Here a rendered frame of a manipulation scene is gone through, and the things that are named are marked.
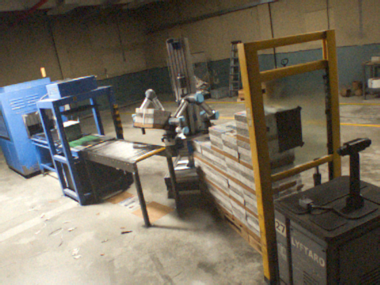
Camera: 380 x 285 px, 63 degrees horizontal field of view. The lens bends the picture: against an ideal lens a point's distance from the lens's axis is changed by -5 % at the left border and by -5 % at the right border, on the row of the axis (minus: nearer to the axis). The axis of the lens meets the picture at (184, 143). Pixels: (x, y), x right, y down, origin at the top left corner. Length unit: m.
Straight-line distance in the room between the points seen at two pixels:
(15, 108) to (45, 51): 6.01
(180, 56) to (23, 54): 8.56
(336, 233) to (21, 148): 5.92
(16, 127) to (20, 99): 0.54
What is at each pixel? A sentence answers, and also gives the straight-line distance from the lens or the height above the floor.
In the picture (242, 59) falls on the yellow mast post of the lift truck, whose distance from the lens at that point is 2.06.
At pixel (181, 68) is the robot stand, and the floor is 1.63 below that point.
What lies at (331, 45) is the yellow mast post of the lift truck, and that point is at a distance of 2.46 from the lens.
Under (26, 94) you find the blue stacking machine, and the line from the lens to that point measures 6.81.
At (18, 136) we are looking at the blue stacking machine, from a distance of 6.79.
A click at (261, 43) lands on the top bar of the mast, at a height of 1.83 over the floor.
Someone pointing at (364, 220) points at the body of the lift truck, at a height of 0.78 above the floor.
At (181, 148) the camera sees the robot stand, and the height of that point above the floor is 0.60.
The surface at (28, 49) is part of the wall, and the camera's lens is 12.35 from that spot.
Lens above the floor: 1.87
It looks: 16 degrees down
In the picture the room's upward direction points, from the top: 10 degrees counter-clockwise
